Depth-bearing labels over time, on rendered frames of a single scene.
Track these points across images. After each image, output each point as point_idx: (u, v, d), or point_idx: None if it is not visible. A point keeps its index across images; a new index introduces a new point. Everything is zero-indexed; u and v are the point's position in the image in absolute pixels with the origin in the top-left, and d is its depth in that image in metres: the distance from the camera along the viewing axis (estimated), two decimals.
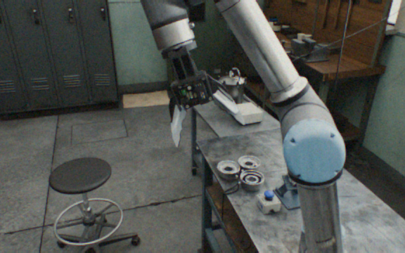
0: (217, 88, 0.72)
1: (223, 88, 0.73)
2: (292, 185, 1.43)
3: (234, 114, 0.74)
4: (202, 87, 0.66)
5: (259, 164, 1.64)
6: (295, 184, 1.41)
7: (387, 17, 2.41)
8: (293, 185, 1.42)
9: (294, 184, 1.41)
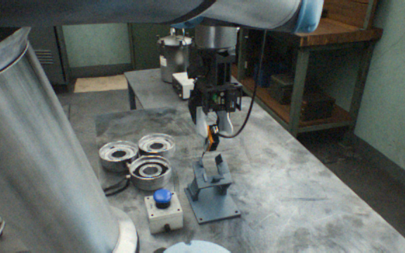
0: None
1: None
2: (204, 150, 0.78)
3: (221, 129, 0.75)
4: (235, 97, 0.66)
5: (173, 146, 0.99)
6: (207, 148, 0.76)
7: None
8: (205, 150, 0.77)
9: (206, 147, 0.76)
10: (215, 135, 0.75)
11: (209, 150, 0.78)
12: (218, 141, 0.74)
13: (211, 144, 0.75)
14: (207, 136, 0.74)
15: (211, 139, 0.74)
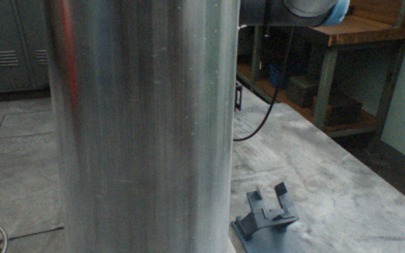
0: None
1: None
2: None
3: None
4: (235, 97, 0.66)
5: None
6: None
7: None
8: None
9: None
10: None
11: None
12: None
13: None
14: None
15: None
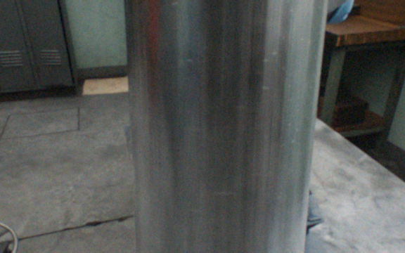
0: None
1: None
2: None
3: None
4: None
5: None
6: None
7: None
8: None
9: None
10: None
11: None
12: None
13: None
14: None
15: None
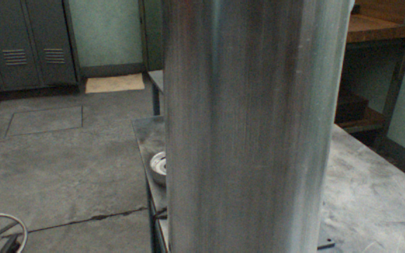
0: None
1: None
2: None
3: None
4: None
5: None
6: None
7: None
8: None
9: None
10: None
11: None
12: None
13: None
14: None
15: None
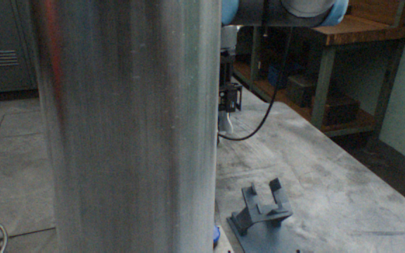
0: None
1: None
2: None
3: (221, 129, 0.75)
4: (235, 97, 0.66)
5: None
6: None
7: None
8: None
9: None
10: None
11: None
12: (218, 141, 0.74)
13: None
14: None
15: None
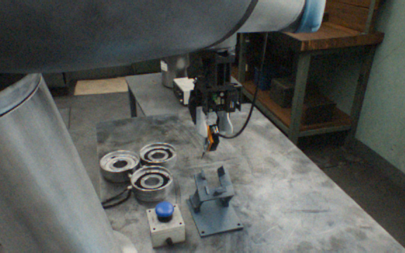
0: None
1: None
2: (204, 150, 0.78)
3: (221, 129, 0.75)
4: (235, 97, 0.66)
5: (174, 156, 0.99)
6: (207, 148, 0.76)
7: None
8: (205, 150, 0.77)
9: (206, 147, 0.76)
10: (215, 135, 0.75)
11: (209, 150, 0.78)
12: (218, 141, 0.74)
13: (211, 144, 0.75)
14: (207, 136, 0.74)
15: (211, 139, 0.74)
